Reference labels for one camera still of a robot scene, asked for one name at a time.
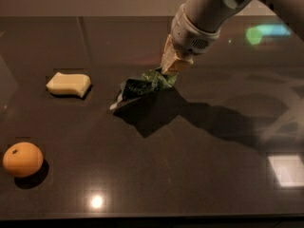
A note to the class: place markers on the orange fruit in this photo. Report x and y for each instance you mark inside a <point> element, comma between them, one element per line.
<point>23,159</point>

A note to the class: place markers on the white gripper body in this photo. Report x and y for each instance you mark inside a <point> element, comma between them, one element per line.
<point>190,37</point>

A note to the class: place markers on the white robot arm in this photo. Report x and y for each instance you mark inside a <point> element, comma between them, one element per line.
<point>197,25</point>

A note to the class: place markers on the pale yellow sponge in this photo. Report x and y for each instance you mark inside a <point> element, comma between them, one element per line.
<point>69,84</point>

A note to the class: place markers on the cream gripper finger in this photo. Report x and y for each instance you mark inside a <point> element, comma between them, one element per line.
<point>182,62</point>
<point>168,57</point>

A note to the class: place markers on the green jalapeno chip bag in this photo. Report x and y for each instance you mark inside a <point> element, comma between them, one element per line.
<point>149,82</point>

